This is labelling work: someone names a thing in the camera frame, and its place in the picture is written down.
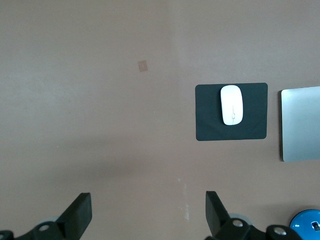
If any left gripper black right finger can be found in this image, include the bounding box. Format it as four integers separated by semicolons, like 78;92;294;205
204;190;302;240

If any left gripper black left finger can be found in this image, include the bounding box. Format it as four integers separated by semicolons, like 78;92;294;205
0;192;93;240

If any white computer mouse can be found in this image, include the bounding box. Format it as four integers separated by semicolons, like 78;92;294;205
219;84;244;126

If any black mouse pad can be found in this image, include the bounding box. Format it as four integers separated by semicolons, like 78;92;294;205
194;82;269;142

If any blue desk lamp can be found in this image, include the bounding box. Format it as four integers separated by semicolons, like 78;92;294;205
289;209;320;240

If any silver closed laptop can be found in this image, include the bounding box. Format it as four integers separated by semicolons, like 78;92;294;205
278;85;320;163

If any small brown tape patch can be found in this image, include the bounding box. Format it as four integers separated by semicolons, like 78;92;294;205
137;60;149;73

